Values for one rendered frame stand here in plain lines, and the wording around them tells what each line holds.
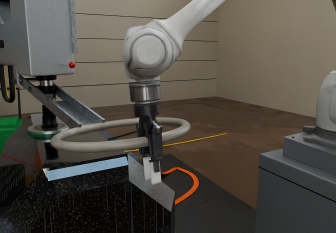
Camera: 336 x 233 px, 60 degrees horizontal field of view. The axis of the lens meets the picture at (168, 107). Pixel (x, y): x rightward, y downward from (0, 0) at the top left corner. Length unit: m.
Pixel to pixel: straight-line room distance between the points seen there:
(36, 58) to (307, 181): 1.24
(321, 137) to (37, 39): 1.27
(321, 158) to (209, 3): 0.71
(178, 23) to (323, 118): 0.73
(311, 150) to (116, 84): 5.87
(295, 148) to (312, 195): 0.19
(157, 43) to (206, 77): 7.34
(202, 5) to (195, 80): 7.02
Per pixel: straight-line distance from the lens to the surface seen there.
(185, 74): 7.55
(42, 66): 1.50
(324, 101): 1.21
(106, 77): 6.69
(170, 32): 0.66
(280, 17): 6.66
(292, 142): 1.26
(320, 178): 1.14
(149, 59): 0.61
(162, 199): 1.32
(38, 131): 1.58
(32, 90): 1.63
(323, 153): 1.19
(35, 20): 1.50
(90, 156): 1.22
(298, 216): 1.25
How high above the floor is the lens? 1.22
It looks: 11 degrees down
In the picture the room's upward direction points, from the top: straight up
